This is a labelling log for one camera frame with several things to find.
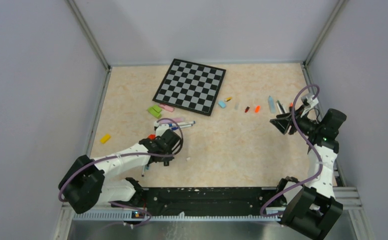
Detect black grey chessboard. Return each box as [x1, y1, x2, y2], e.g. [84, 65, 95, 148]
[152, 58, 226, 116]

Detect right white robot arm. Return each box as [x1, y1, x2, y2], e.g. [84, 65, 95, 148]
[270, 107, 347, 240]

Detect light blue highlighter cap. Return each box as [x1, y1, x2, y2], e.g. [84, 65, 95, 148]
[218, 100, 227, 109]

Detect yellow highlighter cap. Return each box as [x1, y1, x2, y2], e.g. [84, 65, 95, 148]
[100, 134, 111, 144]

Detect pale purple highlighter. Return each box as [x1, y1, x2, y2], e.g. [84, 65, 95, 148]
[158, 117, 185, 124]

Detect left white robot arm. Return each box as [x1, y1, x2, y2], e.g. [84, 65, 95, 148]
[58, 129, 184, 214]

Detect green ink clear pen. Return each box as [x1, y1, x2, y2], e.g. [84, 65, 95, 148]
[278, 100, 287, 114]

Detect pink highlighter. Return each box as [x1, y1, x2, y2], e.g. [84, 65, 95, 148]
[158, 103, 174, 113]

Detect white marker yellow end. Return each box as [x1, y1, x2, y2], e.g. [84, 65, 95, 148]
[276, 101, 283, 114]

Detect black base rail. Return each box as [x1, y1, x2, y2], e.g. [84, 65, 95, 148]
[111, 187, 309, 209]

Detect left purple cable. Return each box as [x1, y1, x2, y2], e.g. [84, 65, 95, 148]
[58, 118, 184, 229]

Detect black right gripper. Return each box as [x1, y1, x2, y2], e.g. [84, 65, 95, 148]
[270, 104, 322, 137]

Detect light blue highlighter body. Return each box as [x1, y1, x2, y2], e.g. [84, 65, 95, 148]
[268, 95, 276, 114]

